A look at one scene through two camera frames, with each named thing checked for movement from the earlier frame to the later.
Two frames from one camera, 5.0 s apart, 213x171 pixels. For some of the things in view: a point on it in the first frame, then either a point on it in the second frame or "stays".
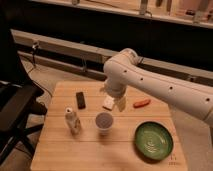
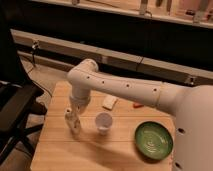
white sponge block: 108,102 stays
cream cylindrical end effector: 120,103 to 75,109
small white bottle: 72,121 stays
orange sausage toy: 142,103 stays
